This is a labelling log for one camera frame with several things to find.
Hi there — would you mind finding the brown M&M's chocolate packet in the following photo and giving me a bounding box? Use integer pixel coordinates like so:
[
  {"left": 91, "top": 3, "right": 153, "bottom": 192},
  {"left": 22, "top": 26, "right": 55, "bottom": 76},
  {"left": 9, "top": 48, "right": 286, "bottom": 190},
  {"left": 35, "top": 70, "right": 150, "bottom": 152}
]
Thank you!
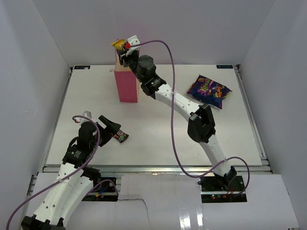
[{"left": 113, "top": 129, "right": 129, "bottom": 143}]

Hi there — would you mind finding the black corner label right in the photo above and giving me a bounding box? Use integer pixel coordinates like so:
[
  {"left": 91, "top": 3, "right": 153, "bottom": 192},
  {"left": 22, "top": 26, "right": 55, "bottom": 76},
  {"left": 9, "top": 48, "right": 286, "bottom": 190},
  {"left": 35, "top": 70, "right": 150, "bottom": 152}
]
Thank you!
[{"left": 216, "top": 65, "right": 233, "bottom": 69}]

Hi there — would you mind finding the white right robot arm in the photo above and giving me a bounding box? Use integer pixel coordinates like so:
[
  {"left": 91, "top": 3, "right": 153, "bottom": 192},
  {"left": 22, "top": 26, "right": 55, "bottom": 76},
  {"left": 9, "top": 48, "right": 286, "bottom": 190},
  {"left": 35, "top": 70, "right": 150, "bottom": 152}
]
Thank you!
[{"left": 116, "top": 48, "right": 236, "bottom": 191}]

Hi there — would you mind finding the purple nut snack bag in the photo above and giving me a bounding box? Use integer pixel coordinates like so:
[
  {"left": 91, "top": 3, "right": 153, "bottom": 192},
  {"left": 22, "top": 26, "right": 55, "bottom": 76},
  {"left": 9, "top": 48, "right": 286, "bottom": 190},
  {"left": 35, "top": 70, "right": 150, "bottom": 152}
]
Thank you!
[{"left": 187, "top": 75, "right": 232, "bottom": 109}]

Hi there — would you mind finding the black corner label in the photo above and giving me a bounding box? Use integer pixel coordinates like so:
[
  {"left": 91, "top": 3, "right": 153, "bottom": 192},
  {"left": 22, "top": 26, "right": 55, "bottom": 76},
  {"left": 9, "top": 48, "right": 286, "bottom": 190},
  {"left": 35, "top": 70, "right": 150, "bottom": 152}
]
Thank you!
[
  {"left": 216, "top": 65, "right": 233, "bottom": 69},
  {"left": 73, "top": 65, "right": 91, "bottom": 70}
]

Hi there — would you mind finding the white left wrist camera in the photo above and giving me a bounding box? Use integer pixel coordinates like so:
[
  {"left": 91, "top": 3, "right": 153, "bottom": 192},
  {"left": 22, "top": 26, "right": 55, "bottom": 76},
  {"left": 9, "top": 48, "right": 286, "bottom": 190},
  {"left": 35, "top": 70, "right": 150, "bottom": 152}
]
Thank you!
[{"left": 72, "top": 111, "right": 93, "bottom": 126}]

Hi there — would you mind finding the aluminium table edge rail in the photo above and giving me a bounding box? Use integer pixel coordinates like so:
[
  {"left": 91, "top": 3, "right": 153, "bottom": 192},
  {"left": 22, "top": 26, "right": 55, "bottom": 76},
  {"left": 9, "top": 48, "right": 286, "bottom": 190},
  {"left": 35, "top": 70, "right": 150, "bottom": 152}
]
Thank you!
[{"left": 35, "top": 165, "right": 273, "bottom": 174}]

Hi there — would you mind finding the yellow M&M's peanut packet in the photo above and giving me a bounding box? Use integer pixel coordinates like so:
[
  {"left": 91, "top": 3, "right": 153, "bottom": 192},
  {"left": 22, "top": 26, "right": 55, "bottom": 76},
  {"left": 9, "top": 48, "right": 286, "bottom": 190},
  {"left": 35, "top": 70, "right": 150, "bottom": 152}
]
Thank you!
[{"left": 111, "top": 39, "right": 126, "bottom": 50}]

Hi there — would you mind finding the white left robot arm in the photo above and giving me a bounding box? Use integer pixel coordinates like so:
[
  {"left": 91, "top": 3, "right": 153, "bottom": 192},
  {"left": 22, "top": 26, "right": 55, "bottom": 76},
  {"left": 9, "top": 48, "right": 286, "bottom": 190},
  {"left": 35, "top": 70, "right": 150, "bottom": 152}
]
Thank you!
[{"left": 21, "top": 111, "right": 121, "bottom": 230}]

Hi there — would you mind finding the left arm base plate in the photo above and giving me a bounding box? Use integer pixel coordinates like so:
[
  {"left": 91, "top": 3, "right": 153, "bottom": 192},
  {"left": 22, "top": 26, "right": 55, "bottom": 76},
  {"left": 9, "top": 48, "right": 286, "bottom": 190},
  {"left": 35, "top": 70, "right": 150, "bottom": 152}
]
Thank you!
[{"left": 82, "top": 181, "right": 118, "bottom": 202}]

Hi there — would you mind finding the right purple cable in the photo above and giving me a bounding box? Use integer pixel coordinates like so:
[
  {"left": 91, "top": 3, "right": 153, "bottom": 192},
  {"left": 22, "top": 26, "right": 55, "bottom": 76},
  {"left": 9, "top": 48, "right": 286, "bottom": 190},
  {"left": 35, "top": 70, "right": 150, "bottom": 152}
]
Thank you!
[{"left": 129, "top": 39, "right": 252, "bottom": 195}]

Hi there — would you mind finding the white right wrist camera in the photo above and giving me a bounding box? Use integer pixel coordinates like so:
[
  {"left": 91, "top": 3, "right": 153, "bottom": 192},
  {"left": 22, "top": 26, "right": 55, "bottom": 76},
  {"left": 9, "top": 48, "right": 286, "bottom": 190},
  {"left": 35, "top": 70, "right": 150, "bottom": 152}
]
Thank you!
[{"left": 124, "top": 35, "right": 140, "bottom": 56}]

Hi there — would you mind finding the pink paper gift bag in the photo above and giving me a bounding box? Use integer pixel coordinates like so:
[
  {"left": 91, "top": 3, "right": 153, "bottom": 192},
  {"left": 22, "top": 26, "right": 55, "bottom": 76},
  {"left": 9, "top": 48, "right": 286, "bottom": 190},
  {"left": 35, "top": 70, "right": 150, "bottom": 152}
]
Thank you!
[{"left": 114, "top": 49, "right": 140, "bottom": 103}]

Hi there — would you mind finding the black corner label left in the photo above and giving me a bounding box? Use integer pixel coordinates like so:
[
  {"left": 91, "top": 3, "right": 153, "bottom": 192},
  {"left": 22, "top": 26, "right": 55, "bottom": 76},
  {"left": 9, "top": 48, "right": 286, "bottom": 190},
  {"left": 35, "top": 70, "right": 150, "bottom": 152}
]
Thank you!
[{"left": 73, "top": 65, "right": 91, "bottom": 70}]

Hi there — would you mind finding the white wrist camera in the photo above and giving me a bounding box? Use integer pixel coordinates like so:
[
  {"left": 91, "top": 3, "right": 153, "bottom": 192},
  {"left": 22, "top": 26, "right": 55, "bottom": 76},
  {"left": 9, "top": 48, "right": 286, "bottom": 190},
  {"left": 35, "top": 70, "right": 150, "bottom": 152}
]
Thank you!
[
  {"left": 124, "top": 35, "right": 140, "bottom": 56},
  {"left": 72, "top": 111, "right": 93, "bottom": 126}
]

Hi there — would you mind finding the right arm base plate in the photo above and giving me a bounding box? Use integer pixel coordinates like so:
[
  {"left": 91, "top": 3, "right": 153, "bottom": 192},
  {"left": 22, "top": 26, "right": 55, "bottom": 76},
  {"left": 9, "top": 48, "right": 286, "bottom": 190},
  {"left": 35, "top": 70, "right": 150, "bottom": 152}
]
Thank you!
[{"left": 198, "top": 176, "right": 247, "bottom": 204}]

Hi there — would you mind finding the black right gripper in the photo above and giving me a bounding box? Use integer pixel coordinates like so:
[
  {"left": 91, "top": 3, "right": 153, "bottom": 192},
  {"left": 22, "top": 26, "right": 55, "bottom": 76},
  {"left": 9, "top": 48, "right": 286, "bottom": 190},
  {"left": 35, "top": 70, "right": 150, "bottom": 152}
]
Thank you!
[{"left": 118, "top": 49, "right": 146, "bottom": 83}]

